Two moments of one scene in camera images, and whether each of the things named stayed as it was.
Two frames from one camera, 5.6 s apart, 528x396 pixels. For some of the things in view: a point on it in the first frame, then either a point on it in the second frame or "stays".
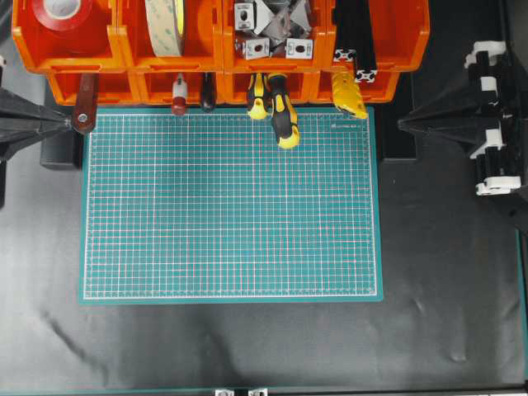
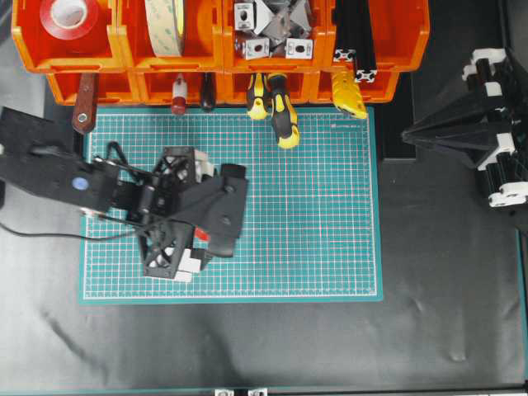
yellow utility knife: (346, 96) stays
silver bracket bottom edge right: (258, 392) stays
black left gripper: (23, 122) → (166, 245)
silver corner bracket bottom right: (299, 49) stays
